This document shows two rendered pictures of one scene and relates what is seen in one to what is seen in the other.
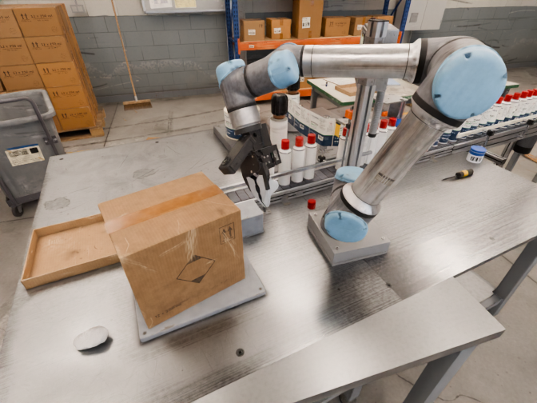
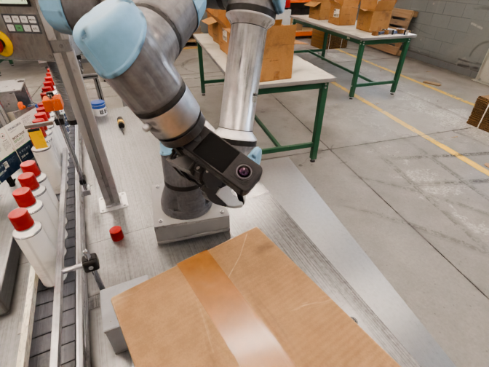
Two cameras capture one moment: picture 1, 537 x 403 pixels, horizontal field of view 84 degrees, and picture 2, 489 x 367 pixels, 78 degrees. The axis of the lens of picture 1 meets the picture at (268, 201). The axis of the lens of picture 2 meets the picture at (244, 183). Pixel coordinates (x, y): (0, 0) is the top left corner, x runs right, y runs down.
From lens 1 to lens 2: 78 cm
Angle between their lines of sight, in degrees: 70
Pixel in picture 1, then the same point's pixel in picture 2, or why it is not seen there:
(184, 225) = (308, 293)
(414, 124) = (259, 33)
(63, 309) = not seen: outside the picture
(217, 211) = (263, 252)
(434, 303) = (271, 178)
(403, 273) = not seen: hidden behind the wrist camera
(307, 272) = not seen: hidden behind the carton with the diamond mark
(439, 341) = (303, 183)
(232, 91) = (166, 60)
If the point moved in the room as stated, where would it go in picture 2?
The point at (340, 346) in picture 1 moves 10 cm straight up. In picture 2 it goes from (321, 237) to (327, 211)
